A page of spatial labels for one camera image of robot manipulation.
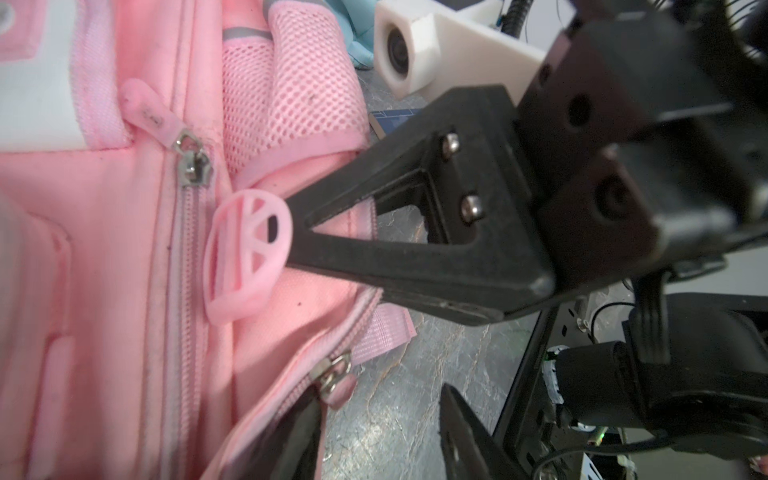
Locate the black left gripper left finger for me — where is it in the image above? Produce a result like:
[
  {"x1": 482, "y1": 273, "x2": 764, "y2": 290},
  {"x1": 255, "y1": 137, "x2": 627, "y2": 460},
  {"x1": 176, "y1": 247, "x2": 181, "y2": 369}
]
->
[{"x1": 233, "y1": 387, "x2": 324, "y2": 479}]

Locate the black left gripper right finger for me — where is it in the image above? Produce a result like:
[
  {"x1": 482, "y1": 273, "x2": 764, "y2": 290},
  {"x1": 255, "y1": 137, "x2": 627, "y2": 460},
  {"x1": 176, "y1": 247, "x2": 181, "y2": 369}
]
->
[{"x1": 439, "y1": 383, "x2": 528, "y2": 480}]

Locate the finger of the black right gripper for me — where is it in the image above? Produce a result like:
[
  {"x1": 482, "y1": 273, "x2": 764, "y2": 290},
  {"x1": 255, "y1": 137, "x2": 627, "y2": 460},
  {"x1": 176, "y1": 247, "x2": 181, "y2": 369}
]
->
[{"x1": 287, "y1": 85, "x2": 556, "y2": 326}]

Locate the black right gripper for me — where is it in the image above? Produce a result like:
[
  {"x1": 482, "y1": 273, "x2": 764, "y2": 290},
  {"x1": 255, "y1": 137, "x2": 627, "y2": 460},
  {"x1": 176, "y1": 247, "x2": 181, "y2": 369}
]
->
[{"x1": 518, "y1": 1, "x2": 767, "y2": 288}]

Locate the blue book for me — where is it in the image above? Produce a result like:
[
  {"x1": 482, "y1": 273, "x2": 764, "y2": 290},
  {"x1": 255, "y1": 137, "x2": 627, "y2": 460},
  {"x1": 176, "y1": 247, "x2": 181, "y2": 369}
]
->
[{"x1": 368, "y1": 109, "x2": 420, "y2": 140}]

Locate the pink student backpack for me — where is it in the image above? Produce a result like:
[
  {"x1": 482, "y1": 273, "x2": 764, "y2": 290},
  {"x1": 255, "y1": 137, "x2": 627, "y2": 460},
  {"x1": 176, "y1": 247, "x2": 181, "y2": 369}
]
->
[{"x1": 1, "y1": 1, "x2": 415, "y2": 479}]

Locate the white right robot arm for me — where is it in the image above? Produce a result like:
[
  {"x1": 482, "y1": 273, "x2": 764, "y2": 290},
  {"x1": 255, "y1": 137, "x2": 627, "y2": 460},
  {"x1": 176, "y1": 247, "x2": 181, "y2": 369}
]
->
[{"x1": 288, "y1": 1, "x2": 767, "y2": 460}]

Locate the teal pencil pouch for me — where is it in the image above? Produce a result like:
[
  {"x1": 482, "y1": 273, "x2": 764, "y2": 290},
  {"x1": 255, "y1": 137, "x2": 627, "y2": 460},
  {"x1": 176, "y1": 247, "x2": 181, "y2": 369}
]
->
[{"x1": 327, "y1": 0, "x2": 376, "y2": 71}]

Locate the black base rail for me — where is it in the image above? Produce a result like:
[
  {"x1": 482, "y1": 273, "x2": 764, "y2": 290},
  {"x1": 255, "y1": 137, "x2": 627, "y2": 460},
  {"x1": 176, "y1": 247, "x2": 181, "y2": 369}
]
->
[{"x1": 493, "y1": 296, "x2": 591, "y2": 479}]

